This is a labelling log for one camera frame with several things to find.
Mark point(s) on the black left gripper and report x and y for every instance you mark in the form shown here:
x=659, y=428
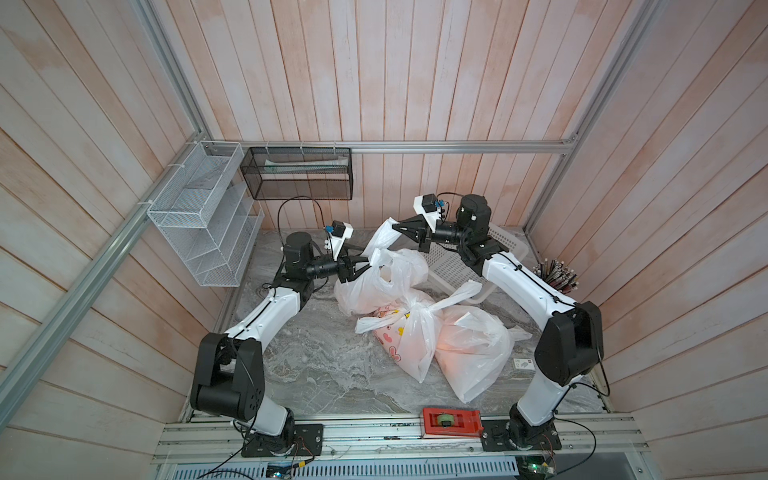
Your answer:
x=348, y=271

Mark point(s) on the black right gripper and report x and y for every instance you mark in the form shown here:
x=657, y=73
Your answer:
x=423, y=234

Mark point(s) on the white printed bag back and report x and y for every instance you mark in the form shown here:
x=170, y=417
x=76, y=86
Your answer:
x=390, y=276

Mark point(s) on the white printed bag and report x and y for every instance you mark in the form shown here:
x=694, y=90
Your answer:
x=409, y=327
x=390, y=276

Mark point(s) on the white plastic bag front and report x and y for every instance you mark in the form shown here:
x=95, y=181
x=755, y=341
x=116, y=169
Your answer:
x=473, y=348

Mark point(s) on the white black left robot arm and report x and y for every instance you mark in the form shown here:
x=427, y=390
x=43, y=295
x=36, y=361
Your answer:
x=229, y=374

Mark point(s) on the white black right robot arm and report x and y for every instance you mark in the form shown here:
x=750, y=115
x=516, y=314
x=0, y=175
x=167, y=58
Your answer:
x=571, y=341

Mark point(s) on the white plastic perforated basket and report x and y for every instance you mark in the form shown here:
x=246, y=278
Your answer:
x=447, y=272

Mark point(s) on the red cup of pens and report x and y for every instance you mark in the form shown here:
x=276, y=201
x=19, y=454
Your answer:
x=558, y=275

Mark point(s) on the small white label card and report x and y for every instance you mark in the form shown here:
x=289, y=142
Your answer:
x=524, y=364

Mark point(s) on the red tape dispenser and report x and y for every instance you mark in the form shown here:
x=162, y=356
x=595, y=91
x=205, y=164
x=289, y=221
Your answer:
x=444, y=422

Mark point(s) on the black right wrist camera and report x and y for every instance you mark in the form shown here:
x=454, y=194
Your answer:
x=430, y=208

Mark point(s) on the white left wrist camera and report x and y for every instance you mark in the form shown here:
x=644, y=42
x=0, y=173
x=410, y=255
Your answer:
x=337, y=233

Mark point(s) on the black wire mesh basket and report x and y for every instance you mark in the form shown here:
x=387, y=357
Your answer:
x=280, y=173

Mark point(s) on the white wire mesh shelf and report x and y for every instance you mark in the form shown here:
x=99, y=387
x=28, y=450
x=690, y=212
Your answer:
x=205, y=214

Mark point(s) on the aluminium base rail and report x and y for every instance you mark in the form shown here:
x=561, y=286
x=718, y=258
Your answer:
x=378, y=446

